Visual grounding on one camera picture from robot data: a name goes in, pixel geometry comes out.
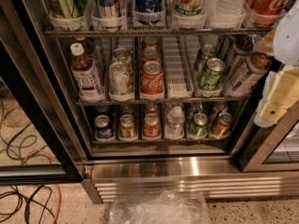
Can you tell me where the orange cable on floor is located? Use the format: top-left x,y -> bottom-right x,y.
50,184 -> 63,224

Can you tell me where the clear plastic bag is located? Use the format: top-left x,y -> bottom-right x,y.
108,189 -> 210,224

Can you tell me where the rear red coca-cola can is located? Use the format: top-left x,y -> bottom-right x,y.
142,36 -> 160,49

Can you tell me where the brown can bottom shelf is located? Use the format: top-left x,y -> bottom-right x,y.
120,114 -> 136,138

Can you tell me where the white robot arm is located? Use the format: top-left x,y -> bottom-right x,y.
254,0 -> 299,128

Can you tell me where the rear green soda can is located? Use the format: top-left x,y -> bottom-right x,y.
194,44 -> 216,79

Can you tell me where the red coca-cola can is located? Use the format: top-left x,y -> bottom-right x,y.
141,62 -> 164,94
142,48 -> 162,63
142,36 -> 160,49

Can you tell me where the middle red coca-cola can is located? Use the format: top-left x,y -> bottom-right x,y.
142,48 -> 162,63

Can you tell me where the copper can bottom shelf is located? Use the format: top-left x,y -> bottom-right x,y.
210,112 -> 233,136

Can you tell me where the green can bottom shelf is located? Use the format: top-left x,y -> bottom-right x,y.
189,112 -> 208,137

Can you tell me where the wire shelf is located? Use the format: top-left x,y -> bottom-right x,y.
45,28 -> 272,37
75,97 -> 247,106

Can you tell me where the steel fridge base grille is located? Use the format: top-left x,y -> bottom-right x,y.
81,157 -> 299,204

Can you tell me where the blue red bull can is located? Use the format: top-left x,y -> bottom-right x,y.
96,0 -> 122,19

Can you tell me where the front green soda can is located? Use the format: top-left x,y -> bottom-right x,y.
198,58 -> 225,91

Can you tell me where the upper wire shelf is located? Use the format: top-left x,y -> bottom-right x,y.
45,28 -> 272,37

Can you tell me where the front tea bottle right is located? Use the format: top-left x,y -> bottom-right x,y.
226,51 -> 272,92

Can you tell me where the open glass fridge door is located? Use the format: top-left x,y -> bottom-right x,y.
0,0 -> 85,185

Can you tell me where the rear tea bottle right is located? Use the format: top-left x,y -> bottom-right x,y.
222,35 -> 255,77

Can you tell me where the black cable on floor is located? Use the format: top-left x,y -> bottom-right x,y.
0,184 -> 56,224

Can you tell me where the empty white shelf tray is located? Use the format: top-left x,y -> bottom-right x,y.
163,36 -> 193,99

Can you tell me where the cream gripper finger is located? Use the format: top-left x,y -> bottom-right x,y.
254,66 -> 299,128
253,28 -> 276,56

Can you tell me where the dark blue can top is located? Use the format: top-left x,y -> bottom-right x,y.
135,0 -> 163,25

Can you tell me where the middle wire shelf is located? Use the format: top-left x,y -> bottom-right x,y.
75,97 -> 247,106

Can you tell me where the green soda can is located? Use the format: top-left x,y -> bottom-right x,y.
194,44 -> 216,79
198,58 -> 225,91

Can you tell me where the red can bottom shelf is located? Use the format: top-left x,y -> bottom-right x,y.
143,113 -> 160,138

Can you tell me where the front red coca-cola can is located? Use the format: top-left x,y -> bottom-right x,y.
141,62 -> 164,94

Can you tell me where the white 7up can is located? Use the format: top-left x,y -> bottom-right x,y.
112,47 -> 133,74
108,62 -> 133,95

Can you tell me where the blue pepsi can bottom shelf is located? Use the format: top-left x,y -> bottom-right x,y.
94,115 -> 114,139

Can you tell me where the front iced tea bottle left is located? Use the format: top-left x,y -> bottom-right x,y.
70,43 -> 103,97

